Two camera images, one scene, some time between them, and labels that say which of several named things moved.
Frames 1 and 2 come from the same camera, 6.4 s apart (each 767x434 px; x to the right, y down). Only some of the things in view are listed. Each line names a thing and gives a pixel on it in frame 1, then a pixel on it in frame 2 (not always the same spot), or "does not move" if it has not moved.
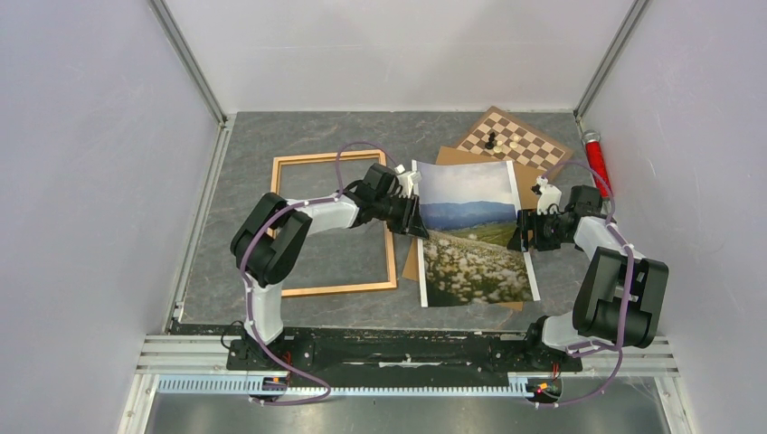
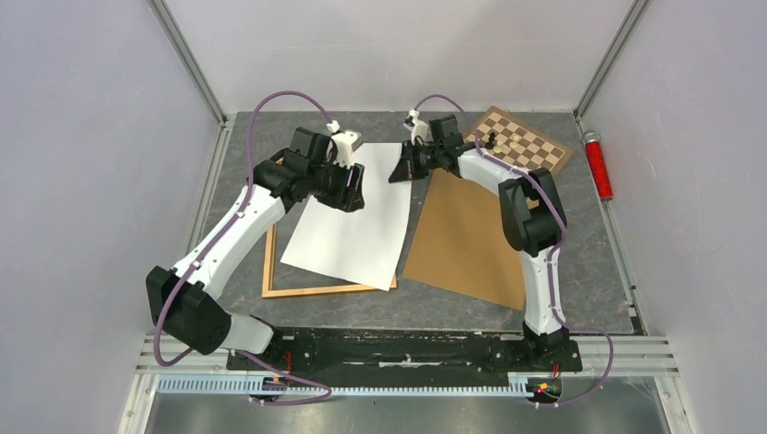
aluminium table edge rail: (204, 354) does not move
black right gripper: (528, 220) → (408, 168)
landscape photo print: (468, 209) → (365, 247)
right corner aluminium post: (609, 58) does not move
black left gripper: (411, 221) → (348, 199)
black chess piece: (490, 144) does not move
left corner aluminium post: (169, 23) does not move
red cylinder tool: (591, 141) does not move
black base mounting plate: (401, 353) does not move
